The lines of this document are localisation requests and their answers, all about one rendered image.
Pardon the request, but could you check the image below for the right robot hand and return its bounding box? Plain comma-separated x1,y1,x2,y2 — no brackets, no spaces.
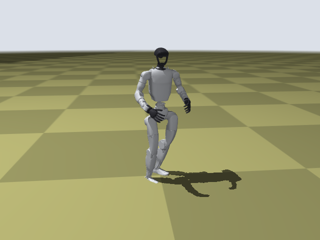
146,105,165,123

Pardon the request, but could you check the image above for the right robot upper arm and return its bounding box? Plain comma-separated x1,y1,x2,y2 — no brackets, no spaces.
135,70,152,97

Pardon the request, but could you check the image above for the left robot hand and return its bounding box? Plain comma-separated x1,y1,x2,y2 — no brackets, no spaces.
183,97,191,114

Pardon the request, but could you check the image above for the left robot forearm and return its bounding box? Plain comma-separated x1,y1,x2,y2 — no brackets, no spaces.
179,87,189,104

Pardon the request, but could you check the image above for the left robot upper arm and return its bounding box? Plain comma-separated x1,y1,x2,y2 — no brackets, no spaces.
171,69,184,94

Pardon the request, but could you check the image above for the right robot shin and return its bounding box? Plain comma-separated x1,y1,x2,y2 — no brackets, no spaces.
145,149,157,179

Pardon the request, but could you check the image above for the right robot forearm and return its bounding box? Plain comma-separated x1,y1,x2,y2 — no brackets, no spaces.
134,91,149,112

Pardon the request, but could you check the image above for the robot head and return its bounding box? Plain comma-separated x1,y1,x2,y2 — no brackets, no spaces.
154,47,169,71

